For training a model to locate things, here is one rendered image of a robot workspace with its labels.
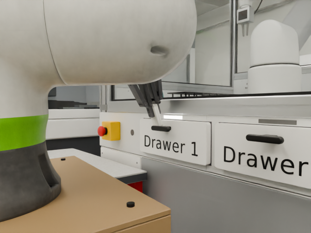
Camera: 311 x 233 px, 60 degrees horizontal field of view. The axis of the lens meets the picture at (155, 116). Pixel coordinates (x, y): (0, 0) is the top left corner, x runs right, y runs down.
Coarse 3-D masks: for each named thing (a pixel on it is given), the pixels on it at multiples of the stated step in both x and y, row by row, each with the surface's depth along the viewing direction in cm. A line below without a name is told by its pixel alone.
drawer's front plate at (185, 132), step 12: (144, 120) 88; (168, 120) 79; (144, 132) 88; (156, 132) 83; (168, 132) 79; (180, 132) 75; (192, 132) 71; (204, 132) 68; (168, 144) 79; (180, 144) 75; (192, 144) 71; (204, 144) 68; (168, 156) 79; (180, 156) 75; (192, 156) 71; (204, 156) 68
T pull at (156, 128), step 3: (153, 126) 78; (156, 126) 77; (159, 126) 76; (162, 126) 76; (165, 126) 77; (168, 126) 77; (153, 129) 78; (156, 129) 77; (159, 129) 76; (162, 129) 75; (165, 129) 74; (168, 129) 74
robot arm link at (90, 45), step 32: (64, 0) 22; (96, 0) 22; (128, 0) 22; (160, 0) 23; (192, 0) 26; (64, 32) 23; (96, 32) 23; (128, 32) 23; (160, 32) 24; (192, 32) 26; (64, 64) 25; (96, 64) 25; (128, 64) 25; (160, 64) 26
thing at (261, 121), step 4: (260, 120) 58; (264, 120) 57; (268, 120) 56; (272, 120) 56; (276, 120) 55; (280, 120) 54; (284, 120) 54; (288, 120) 53; (292, 120) 53; (296, 120) 52; (288, 124) 53; (292, 124) 53; (296, 124) 52
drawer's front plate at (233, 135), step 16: (224, 128) 63; (240, 128) 60; (256, 128) 57; (272, 128) 54; (288, 128) 52; (304, 128) 49; (224, 144) 63; (240, 144) 60; (256, 144) 57; (272, 144) 54; (288, 144) 52; (304, 144) 49; (272, 160) 54; (304, 160) 49; (256, 176) 57; (272, 176) 54; (288, 176) 52; (304, 176) 49
